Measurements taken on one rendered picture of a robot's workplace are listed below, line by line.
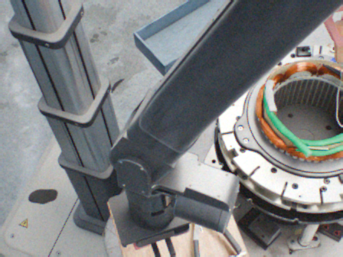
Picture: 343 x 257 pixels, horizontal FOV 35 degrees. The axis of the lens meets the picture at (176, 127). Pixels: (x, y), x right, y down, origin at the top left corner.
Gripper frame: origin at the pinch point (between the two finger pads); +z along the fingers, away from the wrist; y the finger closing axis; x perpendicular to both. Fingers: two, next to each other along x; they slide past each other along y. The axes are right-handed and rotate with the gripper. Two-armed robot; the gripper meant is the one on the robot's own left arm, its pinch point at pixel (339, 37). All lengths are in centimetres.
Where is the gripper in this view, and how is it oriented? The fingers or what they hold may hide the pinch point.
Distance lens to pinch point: 80.5
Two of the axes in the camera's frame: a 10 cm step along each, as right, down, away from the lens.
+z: 1.7, 7.8, 6.1
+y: -0.9, -6.0, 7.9
